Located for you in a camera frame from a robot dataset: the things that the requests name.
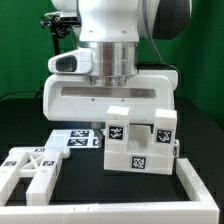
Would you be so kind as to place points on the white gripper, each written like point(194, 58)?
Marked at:
point(73, 98)

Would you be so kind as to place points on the white chair back frame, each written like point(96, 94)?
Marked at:
point(41, 164)

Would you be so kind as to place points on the white chair seat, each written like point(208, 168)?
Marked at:
point(139, 156)

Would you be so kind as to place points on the white tagged cube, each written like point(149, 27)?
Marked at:
point(176, 149)

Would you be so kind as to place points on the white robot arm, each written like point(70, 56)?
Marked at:
point(103, 71)

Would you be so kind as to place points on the white U-shaped fence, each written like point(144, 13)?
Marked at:
point(200, 209)

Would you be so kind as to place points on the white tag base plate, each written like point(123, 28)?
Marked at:
point(73, 139)

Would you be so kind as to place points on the black camera stand pole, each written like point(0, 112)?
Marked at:
point(59, 30)

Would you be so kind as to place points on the grey camera on stand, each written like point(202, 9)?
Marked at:
point(63, 16)

